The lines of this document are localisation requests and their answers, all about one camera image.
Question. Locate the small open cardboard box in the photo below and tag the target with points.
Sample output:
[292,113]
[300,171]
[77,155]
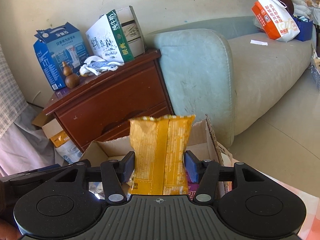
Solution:
[51,128]

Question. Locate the dark red wooden cabinet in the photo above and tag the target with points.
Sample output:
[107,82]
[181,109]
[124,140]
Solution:
[99,109]

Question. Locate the light green sofa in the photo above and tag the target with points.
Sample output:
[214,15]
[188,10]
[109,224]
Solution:
[228,70]

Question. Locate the white plastic sack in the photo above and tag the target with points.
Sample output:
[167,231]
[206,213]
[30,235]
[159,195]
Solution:
[69,152]

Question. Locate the cardboard milk box tray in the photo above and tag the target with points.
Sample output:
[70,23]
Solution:
[202,142]

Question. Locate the grey carton behind milk box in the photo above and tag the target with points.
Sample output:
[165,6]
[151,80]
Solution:
[132,30]

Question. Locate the yellow orange snack bag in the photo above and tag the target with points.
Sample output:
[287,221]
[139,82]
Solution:
[159,145]

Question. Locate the wooden gourd ornament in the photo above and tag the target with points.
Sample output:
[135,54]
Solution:
[71,80]

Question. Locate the purple noodle snack bag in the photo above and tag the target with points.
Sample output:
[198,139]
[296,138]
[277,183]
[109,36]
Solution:
[192,188]

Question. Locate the white green milk carton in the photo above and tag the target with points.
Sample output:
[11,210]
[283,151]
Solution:
[107,39]

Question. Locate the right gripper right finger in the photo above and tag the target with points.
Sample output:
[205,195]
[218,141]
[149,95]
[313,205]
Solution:
[204,173]

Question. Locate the white work gloves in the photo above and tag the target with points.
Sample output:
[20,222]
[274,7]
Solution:
[95,65]

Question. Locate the pink checkered tablecloth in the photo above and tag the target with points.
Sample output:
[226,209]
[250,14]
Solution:
[261,207]

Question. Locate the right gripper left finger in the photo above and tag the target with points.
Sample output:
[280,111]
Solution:
[114,174]

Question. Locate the orange white paper bag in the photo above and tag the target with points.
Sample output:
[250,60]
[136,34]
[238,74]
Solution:
[275,20]

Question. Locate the blue carton box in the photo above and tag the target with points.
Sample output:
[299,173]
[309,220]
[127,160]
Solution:
[54,46]

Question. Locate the checkered pink cloth cover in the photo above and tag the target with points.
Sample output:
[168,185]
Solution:
[23,146]

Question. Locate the person left hand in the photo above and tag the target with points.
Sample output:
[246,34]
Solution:
[8,232]

